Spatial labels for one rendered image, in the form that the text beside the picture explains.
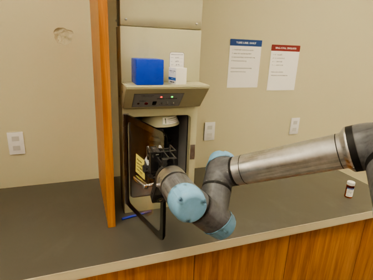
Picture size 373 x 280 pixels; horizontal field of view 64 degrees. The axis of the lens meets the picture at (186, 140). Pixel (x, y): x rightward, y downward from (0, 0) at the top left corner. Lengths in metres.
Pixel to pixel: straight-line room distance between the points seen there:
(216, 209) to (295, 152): 0.21
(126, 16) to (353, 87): 1.74
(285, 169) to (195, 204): 0.22
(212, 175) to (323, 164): 0.26
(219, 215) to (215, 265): 0.64
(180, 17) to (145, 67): 0.26
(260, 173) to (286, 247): 0.80
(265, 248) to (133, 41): 1.00
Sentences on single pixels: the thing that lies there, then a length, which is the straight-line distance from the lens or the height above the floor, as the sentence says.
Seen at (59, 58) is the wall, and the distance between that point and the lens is 1.61.
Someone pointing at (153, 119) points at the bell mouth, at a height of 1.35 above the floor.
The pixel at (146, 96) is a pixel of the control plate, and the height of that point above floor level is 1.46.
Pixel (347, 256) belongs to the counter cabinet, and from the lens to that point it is 1.80.
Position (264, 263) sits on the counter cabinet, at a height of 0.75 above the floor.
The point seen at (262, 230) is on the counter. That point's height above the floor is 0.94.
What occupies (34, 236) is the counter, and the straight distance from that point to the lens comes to 1.32.
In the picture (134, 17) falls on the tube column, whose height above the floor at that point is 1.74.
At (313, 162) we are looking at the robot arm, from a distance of 0.68.
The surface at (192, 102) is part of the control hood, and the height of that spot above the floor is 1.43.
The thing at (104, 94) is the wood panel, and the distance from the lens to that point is 1.10.
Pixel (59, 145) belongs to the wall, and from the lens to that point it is 1.69.
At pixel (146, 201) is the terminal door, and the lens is 1.15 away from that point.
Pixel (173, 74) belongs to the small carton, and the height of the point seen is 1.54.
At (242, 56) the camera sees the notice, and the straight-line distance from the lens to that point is 1.85.
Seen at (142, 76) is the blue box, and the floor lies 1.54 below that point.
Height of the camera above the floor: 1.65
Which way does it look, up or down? 17 degrees down
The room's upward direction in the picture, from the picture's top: 2 degrees clockwise
